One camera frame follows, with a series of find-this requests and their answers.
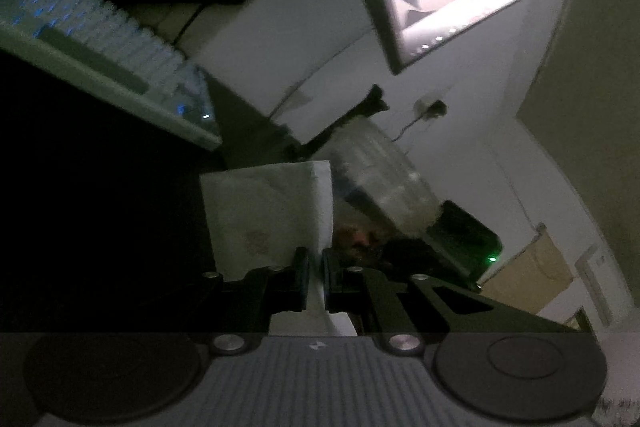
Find clear plastic jar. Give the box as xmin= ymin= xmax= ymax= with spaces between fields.
xmin=327 ymin=117 xmax=446 ymax=258

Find cardboard box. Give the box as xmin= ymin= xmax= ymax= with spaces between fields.
xmin=480 ymin=222 xmax=576 ymax=315

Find white tissue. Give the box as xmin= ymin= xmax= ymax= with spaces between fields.
xmin=200 ymin=160 xmax=358 ymax=337

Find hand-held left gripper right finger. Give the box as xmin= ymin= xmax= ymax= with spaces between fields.
xmin=321 ymin=247 xmax=583 ymax=354

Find white mechanical keyboard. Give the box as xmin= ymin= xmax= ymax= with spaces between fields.
xmin=0 ymin=0 xmax=223 ymax=151

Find black monitor cables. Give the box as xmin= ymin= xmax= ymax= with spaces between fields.
xmin=172 ymin=2 xmax=208 ymax=45

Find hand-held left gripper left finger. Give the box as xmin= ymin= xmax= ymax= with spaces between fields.
xmin=197 ymin=246 xmax=312 ymax=354

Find wall socket with plug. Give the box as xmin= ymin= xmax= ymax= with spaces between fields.
xmin=392 ymin=99 xmax=448 ymax=142

